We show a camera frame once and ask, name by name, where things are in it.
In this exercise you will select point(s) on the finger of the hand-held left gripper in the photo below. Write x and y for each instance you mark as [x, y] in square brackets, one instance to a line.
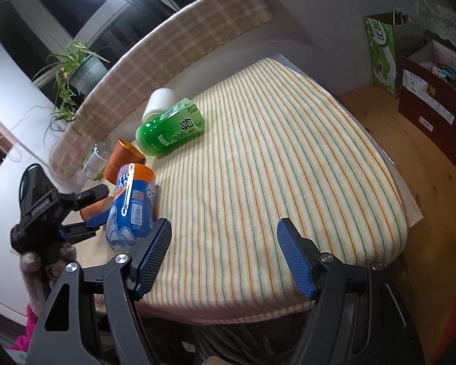
[93, 196]
[79, 230]

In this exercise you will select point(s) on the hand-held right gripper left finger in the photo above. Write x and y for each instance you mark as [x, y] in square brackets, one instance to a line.
[154, 260]

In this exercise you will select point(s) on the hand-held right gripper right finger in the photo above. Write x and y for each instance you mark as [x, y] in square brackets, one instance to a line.
[294, 260]

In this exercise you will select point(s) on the small orange cup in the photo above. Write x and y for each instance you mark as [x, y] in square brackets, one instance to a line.
[97, 207]

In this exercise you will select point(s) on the person's left forearm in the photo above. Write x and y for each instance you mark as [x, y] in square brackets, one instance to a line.
[34, 296]

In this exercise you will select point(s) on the orange cup with gold rim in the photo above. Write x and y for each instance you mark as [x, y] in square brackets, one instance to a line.
[121, 157]

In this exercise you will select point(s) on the white cup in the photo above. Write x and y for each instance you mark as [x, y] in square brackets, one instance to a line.
[160, 100]

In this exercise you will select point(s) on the person's left hand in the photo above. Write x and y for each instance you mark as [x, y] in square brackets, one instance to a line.
[30, 261]

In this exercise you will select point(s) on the clear plastic bottle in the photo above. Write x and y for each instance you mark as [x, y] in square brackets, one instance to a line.
[95, 161]

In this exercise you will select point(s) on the green tea bottle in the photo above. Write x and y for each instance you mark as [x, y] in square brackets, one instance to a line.
[167, 133]

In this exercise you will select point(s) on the person's grey pants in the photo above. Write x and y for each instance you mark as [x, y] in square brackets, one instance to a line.
[235, 344]

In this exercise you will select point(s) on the potted spider plant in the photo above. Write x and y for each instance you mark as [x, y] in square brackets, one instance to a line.
[85, 74]

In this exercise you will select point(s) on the striped table cloth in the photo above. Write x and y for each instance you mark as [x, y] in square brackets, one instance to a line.
[269, 140]

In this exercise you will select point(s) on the beige checked cloth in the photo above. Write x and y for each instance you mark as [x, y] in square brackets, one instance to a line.
[197, 26]

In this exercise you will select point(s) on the dark red cardboard box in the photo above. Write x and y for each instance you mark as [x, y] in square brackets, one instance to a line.
[433, 102]

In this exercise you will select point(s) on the green printed carton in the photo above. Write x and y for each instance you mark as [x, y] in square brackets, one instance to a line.
[383, 57]

